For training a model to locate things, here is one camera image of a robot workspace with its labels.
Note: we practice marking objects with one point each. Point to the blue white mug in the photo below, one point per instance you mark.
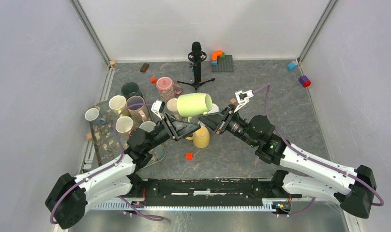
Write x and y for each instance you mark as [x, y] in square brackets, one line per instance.
[214, 109]

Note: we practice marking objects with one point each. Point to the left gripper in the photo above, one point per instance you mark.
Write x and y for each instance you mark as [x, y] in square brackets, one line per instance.
[177, 129]

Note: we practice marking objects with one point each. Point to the small grey-blue mug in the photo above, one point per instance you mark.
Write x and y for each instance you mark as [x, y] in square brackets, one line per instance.
[94, 117]

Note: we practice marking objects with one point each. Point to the red cube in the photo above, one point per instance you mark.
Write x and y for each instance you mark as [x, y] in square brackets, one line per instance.
[189, 156]

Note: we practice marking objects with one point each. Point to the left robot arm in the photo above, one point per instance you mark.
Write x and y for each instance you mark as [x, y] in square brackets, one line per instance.
[73, 196]

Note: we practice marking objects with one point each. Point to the light green mug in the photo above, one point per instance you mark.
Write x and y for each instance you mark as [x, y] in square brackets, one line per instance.
[194, 104]

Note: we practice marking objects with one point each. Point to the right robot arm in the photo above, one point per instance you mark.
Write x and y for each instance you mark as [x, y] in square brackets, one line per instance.
[353, 189]

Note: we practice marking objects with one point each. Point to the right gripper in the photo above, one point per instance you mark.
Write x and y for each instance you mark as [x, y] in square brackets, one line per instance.
[218, 122]

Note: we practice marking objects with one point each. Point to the pink octagonal mug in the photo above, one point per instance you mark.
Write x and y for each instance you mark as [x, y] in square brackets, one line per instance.
[124, 126]

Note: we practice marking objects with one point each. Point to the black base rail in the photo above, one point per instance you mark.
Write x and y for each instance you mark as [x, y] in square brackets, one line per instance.
[206, 192]

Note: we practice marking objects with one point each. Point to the iridescent pink mug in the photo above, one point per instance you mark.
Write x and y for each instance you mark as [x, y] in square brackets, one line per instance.
[137, 109]

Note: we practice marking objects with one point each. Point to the blue block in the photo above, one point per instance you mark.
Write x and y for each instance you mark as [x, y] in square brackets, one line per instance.
[292, 65]

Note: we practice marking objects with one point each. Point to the black microphone on tripod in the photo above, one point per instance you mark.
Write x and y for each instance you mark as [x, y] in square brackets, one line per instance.
[196, 56]

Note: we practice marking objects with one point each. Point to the orange curved block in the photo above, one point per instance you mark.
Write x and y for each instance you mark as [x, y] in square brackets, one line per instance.
[216, 54]

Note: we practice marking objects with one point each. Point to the salmon flower mug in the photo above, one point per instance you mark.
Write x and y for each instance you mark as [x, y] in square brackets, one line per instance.
[147, 126]

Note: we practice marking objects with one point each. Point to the yellow mug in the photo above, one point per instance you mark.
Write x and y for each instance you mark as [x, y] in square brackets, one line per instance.
[200, 138]

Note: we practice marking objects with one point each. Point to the tall seashell cream mug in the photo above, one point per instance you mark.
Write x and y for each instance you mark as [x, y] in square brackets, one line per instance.
[173, 108]

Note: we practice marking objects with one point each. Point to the purple red block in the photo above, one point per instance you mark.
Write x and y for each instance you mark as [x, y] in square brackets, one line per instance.
[304, 81]

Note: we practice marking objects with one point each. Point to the floral green tray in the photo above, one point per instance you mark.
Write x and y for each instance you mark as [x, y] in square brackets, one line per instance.
[105, 145]

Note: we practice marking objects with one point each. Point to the green lego brick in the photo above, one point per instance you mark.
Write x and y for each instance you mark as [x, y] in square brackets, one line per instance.
[222, 56]

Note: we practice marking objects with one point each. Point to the brown block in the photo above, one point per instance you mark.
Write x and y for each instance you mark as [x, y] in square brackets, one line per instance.
[144, 67]

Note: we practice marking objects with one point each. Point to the grey lego baseplate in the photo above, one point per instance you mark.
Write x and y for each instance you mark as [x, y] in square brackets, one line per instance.
[224, 65]

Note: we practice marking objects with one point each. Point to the pink ghost pattern mug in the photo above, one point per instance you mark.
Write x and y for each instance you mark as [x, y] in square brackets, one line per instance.
[167, 88]

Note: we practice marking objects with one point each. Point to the yellow-green octagonal mug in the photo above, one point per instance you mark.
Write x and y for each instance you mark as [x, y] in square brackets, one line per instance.
[117, 104]

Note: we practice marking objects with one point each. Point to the dark green mug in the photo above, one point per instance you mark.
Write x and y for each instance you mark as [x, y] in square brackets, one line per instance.
[131, 89]

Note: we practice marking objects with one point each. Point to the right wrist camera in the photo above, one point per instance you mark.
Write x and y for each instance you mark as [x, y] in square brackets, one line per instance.
[242, 97]

